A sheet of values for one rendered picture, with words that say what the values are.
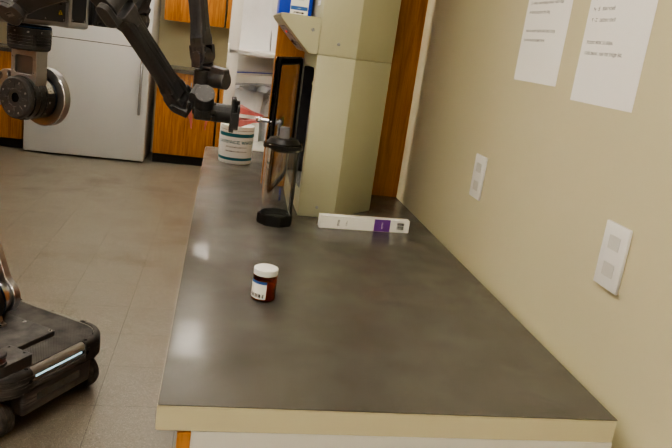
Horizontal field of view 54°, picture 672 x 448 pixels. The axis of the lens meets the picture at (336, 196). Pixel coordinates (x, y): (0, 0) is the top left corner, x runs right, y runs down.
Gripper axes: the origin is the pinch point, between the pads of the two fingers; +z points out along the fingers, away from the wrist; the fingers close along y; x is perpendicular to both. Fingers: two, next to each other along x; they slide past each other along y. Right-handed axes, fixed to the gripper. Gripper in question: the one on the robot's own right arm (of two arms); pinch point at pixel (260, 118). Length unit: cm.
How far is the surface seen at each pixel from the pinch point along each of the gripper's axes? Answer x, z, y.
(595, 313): -103, 55, -13
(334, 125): -15.0, 20.2, 2.7
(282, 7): 4.9, 2.7, 33.5
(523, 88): -57, 55, 22
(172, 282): 160, -25, -121
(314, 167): -15.0, 16.2, -10.2
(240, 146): 52, -2, -19
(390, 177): 22, 50, -18
